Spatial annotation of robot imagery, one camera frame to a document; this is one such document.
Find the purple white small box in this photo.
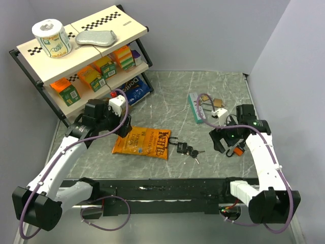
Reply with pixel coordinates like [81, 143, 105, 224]
[131, 50, 143, 66]

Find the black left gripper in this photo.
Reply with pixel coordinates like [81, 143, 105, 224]
[96, 101, 132, 137]

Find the right orange green box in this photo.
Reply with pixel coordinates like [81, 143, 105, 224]
[92, 56, 117, 80]

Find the left orange green box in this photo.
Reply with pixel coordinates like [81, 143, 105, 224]
[50, 77, 81, 106]

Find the green white toothpaste box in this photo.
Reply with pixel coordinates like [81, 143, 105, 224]
[187, 93, 206, 124]

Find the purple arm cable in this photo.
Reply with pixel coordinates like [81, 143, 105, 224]
[197, 93, 295, 234]
[19, 88, 131, 240]

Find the blue Doritos bag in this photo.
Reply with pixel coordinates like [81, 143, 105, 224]
[118, 76, 150, 105]

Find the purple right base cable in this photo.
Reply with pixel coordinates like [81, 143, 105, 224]
[220, 210, 265, 227]

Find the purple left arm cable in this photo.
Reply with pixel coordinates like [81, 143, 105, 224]
[19, 88, 131, 240]

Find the black padlock key bunch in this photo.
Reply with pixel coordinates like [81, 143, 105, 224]
[186, 146, 205, 164]

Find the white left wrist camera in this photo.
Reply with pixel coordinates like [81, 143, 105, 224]
[109, 95, 126, 116]

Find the colourful sponge pack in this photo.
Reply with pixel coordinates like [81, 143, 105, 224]
[110, 45, 135, 71]

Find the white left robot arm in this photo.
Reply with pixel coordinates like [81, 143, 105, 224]
[12, 95, 132, 239]

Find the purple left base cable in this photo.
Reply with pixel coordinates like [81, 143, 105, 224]
[80, 195, 131, 232]

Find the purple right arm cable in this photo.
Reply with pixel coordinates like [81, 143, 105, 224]
[197, 93, 295, 234]

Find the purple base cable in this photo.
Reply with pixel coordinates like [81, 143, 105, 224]
[80, 195, 131, 232]
[220, 210, 265, 227]

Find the black Kaijing padlock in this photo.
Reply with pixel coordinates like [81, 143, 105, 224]
[168, 137, 188, 154]

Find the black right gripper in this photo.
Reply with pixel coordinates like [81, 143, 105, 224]
[209, 116, 243, 153]

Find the orange Kettle chips bag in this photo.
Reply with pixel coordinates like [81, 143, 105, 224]
[112, 127, 171, 160]

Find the orange black padlock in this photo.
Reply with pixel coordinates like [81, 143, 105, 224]
[225, 146, 245, 158]

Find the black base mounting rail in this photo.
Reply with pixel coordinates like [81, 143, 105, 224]
[58, 177, 259, 217]

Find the middle orange green box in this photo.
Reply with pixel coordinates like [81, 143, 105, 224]
[77, 66, 106, 92]

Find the large brass padlock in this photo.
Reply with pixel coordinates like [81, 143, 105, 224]
[202, 99, 224, 111]

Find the silver glitter sponge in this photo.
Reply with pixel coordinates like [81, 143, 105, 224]
[75, 30, 117, 47]

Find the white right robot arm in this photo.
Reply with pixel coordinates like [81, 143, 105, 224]
[209, 104, 301, 224]

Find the orange green box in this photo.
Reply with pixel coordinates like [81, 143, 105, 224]
[92, 56, 117, 80]
[50, 77, 81, 106]
[77, 66, 106, 92]

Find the toilet paper roll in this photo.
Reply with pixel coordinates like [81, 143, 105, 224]
[31, 19, 72, 58]

